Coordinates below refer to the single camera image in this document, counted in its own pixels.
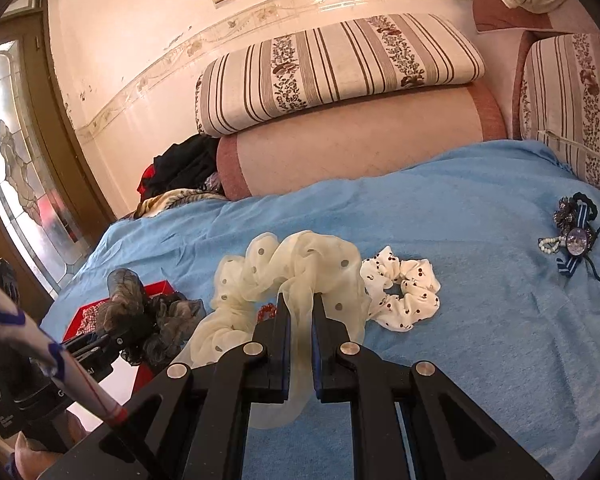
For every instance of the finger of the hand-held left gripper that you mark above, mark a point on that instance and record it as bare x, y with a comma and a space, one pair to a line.
92, 355
87, 340

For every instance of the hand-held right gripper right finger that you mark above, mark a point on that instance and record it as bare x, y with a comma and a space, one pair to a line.
316, 342

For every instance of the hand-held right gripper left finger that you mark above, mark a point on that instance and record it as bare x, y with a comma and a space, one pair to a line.
286, 332

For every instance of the red rimmed tray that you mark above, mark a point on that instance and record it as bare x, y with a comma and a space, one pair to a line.
75, 331

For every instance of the grey sheer scrunchie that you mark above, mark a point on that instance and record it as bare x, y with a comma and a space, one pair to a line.
130, 300

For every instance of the cream polka dot scrunchie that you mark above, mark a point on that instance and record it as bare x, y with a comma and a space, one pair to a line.
260, 265

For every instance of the white cherry print scrunchie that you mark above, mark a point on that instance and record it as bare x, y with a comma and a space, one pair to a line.
420, 305

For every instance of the person's left hand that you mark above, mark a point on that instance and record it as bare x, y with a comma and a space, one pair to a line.
37, 455

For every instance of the red striped scrunchie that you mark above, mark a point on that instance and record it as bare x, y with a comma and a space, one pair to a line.
92, 317

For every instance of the white striped fabric band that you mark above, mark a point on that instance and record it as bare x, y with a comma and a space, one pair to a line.
10, 321

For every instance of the beige patterned cloth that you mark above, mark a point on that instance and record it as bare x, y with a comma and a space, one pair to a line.
170, 201

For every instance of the blue blanket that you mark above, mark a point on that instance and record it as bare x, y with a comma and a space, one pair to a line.
480, 335

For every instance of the red garment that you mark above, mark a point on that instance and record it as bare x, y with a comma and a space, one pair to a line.
144, 184

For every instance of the stained glass door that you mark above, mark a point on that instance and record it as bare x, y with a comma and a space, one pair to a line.
20, 160

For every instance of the black clothes pile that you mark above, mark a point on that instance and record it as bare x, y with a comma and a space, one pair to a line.
185, 165

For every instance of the pink sofa bolster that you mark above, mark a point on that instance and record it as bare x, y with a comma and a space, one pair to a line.
355, 145

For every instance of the long striped floral cushion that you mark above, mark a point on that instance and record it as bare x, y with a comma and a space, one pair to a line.
330, 65

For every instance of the square striped floral cushion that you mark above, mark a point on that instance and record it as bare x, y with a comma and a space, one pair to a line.
570, 90

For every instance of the pink sofa backrest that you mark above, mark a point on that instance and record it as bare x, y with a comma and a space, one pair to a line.
500, 15

